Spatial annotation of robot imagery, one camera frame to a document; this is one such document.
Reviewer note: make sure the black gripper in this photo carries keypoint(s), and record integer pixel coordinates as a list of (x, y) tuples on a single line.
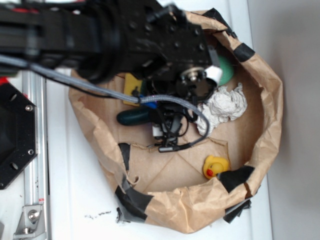
[(158, 44)]

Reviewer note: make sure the dark green plastic pickle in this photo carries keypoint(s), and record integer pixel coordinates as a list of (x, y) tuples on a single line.
[(134, 117)]

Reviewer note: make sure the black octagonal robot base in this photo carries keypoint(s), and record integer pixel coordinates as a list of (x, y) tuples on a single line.
[(17, 133)]

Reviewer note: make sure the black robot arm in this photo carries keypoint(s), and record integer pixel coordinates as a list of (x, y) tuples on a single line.
[(102, 38)]

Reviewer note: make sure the yellow sponge green backing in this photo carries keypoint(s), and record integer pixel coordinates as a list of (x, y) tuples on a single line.
[(132, 85)]

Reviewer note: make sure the green ball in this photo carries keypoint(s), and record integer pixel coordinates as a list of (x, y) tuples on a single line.
[(227, 69)]

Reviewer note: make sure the yellow rubber duck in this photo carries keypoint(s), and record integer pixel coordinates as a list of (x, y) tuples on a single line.
[(214, 165)]

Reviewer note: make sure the brown paper bag tray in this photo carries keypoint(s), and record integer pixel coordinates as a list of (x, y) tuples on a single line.
[(170, 189)]

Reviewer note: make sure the aluminium extrusion rail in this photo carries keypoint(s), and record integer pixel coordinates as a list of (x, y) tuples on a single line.
[(36, 174)]

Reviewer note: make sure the metal corner bracket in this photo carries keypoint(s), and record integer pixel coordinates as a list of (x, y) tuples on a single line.
[(32, 224)]

